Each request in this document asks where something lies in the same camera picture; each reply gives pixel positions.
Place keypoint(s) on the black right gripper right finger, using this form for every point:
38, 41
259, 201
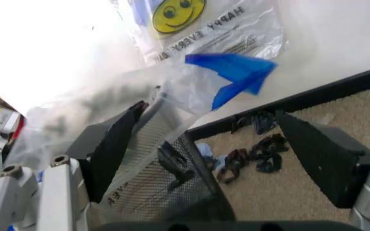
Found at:
320, 156

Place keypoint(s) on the black mesh trash bin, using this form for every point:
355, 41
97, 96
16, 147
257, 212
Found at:
201, 183

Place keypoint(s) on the black hair scrunchie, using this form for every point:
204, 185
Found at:
268, 163

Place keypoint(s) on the clear smiley-face plastic bag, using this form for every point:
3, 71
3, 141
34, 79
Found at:
230, 29

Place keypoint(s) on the white box with label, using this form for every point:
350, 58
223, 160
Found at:
6, 120

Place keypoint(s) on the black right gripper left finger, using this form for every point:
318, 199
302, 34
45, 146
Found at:
108, 144

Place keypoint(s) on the red object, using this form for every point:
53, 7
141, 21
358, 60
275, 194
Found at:
19, 128

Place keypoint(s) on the blue plastic strip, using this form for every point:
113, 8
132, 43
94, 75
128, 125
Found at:
239, 72

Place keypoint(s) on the black baseboard strip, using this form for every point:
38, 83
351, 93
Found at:
333, 89

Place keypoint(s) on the light blue cloth scrap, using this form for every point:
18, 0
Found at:
209, 155

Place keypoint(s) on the dark blue hair scrunchie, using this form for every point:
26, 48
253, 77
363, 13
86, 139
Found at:
263, 124

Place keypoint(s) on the clear printed garbage bag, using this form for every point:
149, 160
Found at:
153, 134

